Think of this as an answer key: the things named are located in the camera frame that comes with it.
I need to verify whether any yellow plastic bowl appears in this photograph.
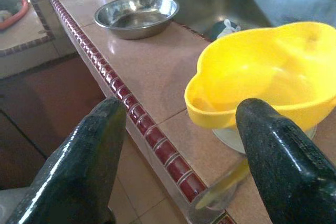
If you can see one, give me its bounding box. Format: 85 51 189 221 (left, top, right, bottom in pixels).
183 21 336 132

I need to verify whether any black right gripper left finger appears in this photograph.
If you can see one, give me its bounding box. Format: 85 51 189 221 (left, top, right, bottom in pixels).
5 97 128 224

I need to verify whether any orange rubber hose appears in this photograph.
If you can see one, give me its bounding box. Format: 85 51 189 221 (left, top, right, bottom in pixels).
0 0 30 31

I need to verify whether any teal mug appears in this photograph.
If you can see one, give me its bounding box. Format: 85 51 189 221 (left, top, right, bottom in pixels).
209 18 242 40

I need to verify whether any white rabbit utensil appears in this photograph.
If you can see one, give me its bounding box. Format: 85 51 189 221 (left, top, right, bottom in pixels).
223 18 242 33

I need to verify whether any steel bowl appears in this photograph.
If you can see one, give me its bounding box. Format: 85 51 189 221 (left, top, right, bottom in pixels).
93 0 180 40

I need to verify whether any wide maroon cabinet door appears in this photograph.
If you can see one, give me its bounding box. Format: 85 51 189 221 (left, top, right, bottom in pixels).
0 56 132 190

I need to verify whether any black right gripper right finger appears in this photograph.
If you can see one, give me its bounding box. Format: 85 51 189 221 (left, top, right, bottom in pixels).
235 98 336 224

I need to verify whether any white round bowl base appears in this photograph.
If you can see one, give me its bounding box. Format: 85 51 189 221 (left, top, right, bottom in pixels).
212 124 318 154

